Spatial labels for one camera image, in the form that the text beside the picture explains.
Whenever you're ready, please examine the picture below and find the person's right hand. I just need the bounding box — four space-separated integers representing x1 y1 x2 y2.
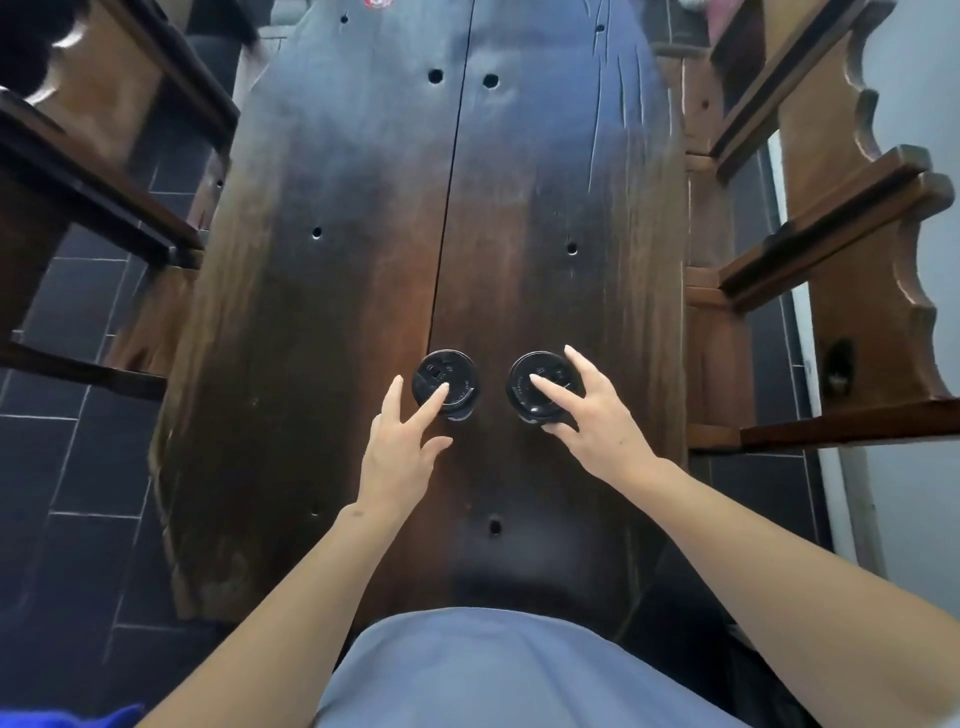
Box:
529 344 676 498

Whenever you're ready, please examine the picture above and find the person's left hand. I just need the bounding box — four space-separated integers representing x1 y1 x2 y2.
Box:
354 374 456 520

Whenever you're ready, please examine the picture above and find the cup with black lid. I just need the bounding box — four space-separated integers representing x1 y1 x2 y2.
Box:
411 348 481 423
506 350 587 428

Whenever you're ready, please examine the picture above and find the person's right forearm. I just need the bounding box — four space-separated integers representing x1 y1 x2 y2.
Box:
637 457 960 728

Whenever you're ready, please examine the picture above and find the person's left forearm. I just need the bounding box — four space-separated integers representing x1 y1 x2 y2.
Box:
137 501 415 728

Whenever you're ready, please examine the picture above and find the person's light blue shirt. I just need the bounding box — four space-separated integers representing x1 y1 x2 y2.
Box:
313 606 753 728

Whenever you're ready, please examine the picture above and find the brown wooden chair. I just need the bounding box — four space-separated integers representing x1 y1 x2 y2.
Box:
0 88 207 402
652 0 935 185
684 146 960 455
45 0 271 162

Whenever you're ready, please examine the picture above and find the pink item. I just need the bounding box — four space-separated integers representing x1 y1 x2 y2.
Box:
677 0 744 48

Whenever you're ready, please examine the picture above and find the bright blue cloth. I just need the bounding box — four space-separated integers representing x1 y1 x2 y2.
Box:
0 702 145 728

